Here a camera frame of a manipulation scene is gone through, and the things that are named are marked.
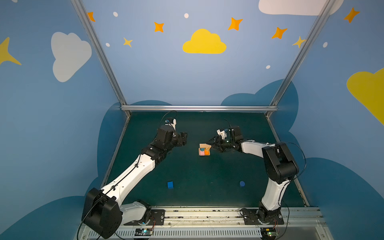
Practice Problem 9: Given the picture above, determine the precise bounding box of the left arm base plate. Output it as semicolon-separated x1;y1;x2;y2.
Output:
123;209;165;226

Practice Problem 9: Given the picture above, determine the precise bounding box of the right controller board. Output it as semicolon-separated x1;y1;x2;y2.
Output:
261;228;278;240

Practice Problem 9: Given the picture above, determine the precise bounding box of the left controller board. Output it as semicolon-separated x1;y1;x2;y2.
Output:
134;229;154;238

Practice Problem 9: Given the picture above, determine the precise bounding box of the natural wood block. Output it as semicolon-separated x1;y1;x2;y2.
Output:
199;144;212;149

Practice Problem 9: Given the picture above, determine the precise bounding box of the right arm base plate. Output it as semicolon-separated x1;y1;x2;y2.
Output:
240;208;285;225

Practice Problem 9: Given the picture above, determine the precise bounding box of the blue wood cube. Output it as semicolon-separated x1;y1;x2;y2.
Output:
167;181;174;189

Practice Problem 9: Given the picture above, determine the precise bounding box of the aluminium frame post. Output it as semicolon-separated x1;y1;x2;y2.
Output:
266;0;337;119
71;0;127;107

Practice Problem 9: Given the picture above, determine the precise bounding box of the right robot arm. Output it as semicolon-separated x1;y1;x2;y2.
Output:
207;126;299;225

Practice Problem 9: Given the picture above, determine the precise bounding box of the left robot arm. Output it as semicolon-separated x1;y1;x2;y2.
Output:
81;123;188;239

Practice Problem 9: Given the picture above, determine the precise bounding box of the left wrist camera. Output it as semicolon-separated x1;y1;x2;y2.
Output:
165;118;177;131

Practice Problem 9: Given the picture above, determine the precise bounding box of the controller board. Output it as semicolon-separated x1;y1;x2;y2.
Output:
134;229;154;238
261;228;278;240

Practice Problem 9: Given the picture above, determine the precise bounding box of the aluminium right frame post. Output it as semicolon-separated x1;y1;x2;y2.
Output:
266;0;337;119

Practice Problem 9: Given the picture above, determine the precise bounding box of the aluminium left frame post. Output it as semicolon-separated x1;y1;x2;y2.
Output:
71;0;127;107

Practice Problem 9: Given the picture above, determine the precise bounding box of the aluminium rear frame bar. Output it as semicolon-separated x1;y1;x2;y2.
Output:
121;105;278;112

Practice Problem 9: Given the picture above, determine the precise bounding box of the aluminium front rail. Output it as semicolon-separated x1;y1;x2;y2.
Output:
110;206;333;240

